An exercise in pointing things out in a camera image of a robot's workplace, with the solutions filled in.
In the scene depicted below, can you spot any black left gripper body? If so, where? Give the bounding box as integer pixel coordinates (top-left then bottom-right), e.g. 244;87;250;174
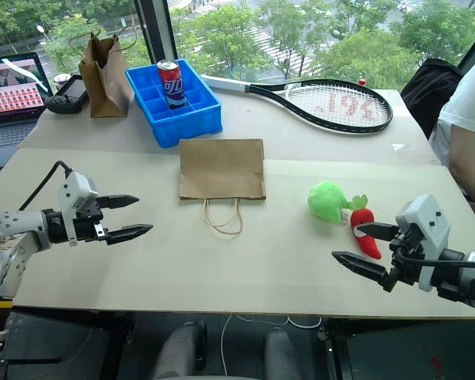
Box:
73;196;110;245

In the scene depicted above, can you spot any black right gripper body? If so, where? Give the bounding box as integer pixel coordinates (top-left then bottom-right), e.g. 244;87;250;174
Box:
382;222;425;294

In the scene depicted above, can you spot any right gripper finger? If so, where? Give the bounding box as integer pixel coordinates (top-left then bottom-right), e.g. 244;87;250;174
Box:
355;222;399;241
331;251;390;285

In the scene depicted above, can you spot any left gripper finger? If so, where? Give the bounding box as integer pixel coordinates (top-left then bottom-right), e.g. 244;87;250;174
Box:
104;223;155;247
96;194;140;211

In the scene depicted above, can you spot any flat brown paper bag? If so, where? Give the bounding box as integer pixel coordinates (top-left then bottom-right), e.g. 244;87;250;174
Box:
177;138;268;237

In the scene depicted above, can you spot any standing brown paper bag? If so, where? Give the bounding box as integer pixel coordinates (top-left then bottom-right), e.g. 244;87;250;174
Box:
68;28;135;120

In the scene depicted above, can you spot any red plush radish toy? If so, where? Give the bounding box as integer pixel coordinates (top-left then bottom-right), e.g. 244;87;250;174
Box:
341;194;382;261

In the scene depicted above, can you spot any green plush vegetable toy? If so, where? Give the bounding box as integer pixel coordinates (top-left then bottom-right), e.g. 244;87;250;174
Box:
307;180;354;226

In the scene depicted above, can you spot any black box under table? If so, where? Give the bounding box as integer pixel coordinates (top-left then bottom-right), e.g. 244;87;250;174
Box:
323;316;475;380
0;310;136;380

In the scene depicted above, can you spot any blue plastic divided crate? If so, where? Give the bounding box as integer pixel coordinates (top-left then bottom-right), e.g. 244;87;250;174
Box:
124;58;225;149

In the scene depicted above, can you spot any black handheld game controller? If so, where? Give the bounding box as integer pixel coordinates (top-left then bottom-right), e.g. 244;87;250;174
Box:
44;74;89;116

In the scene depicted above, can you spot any grey rounded robot leg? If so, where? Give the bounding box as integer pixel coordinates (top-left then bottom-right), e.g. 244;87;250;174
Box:
152;321;207;380
263;326;302;380

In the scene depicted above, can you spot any black white tennis racket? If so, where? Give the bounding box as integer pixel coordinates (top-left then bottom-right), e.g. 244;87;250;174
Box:
200;74;394;135

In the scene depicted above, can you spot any red cola can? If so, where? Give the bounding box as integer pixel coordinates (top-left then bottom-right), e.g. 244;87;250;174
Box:
157;59;188;110

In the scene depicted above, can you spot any person in white shirt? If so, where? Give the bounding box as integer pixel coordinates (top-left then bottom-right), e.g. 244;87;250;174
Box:
428;52;475;217

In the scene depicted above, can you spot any black jacket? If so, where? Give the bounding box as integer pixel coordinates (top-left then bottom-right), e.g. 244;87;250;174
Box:
400;58;465;140

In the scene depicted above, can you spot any open laptop computer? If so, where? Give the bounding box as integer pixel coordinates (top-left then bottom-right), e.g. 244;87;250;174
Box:
0;51;49;172

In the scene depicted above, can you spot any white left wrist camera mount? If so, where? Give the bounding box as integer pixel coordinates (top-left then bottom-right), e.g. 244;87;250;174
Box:
57;170;99;247

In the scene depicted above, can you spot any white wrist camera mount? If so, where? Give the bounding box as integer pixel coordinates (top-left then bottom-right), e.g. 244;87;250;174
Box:
394;194;453;293
57;170;99;247

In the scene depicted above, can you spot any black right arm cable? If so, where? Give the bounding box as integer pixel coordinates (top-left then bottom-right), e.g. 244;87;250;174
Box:
402;255;475;272

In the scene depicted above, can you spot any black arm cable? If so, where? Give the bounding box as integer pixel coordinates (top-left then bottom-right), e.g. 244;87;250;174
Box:
402;255;475;272
18;160;73;212

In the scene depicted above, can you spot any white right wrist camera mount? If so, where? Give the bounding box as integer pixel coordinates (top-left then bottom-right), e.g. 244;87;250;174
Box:
394;194;453;293

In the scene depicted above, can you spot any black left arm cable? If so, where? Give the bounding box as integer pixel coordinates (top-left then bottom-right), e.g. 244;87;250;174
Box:
18;160;73;212

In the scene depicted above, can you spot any white cable under table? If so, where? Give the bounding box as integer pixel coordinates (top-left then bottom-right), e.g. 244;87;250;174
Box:
219;313;322;380

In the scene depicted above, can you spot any black window frame pillar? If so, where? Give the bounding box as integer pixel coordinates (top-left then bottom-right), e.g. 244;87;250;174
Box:
133;0;180;65

